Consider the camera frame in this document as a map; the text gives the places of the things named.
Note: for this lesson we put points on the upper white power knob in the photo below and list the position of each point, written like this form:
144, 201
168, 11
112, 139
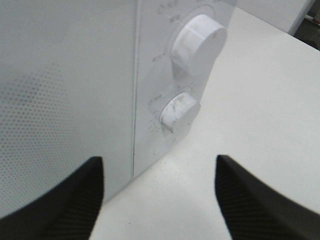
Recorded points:
196, 47

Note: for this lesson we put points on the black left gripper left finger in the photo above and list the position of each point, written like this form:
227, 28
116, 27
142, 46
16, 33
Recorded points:
67, 212

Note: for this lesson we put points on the white microwave door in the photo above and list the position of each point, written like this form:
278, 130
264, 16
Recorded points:
66, 94

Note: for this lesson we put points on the white microwave oven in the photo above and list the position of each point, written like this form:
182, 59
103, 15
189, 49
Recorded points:
158, 24

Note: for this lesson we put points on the lower white timer knob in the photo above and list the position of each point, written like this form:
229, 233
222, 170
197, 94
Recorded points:
178, 115

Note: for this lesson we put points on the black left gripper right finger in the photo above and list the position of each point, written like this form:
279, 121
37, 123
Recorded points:
254, 211

